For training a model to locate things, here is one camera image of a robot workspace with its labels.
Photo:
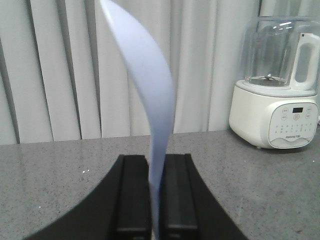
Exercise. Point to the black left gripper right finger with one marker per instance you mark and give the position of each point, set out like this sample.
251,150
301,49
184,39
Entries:
188,209

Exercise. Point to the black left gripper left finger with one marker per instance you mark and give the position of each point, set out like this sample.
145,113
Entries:
117,209

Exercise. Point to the light blue plastic spoon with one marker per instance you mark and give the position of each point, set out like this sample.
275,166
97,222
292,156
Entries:
150,73

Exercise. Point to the white blender with clear jar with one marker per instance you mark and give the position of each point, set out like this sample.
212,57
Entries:
275,105

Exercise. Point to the grey pleated curtain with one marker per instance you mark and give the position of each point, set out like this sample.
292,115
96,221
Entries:
62,76

